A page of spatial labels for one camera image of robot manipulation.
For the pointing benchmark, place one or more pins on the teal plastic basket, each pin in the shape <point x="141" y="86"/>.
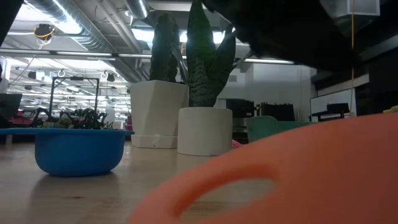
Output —
<point x="267" y="127"/>

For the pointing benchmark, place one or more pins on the black rack frame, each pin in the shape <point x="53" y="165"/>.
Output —
<point x="76" y="78"/>

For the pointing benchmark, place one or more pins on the black equipment case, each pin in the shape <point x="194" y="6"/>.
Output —
<point x="239" y="109"/>

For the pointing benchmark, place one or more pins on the white angular plant pot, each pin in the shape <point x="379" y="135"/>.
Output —
<point x="155" y="109"/>

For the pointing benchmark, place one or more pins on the white round plant pot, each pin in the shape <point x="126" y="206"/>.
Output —
<point x="205" y="130"/>

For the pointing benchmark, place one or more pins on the blue measuring cup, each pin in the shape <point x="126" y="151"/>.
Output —
<point x="77" y="152"/>

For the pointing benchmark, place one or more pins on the black crate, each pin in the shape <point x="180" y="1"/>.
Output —
<point x="276" y="112"/>

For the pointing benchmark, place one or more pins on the black desk unit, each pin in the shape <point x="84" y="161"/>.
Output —
<point x="331" y="110"/>

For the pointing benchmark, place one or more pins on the dark monitor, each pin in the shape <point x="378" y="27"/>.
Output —
<point x="9" y="105"/>

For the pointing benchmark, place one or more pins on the striped green snake plant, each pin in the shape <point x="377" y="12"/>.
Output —
<point x="202" y="62"/>

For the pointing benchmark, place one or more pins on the tall green cactus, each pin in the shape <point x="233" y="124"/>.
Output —
<point x="163" y="46"/>

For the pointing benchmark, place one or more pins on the orange measuring cup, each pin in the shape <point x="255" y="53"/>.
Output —
<point x="311" y="161"/>

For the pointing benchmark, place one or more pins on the white whiteboard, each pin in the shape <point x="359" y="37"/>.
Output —
<point x="329" y="98"/>

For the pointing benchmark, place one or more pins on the black background robot arms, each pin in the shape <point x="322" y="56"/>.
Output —
<point x="84" y="119"/>

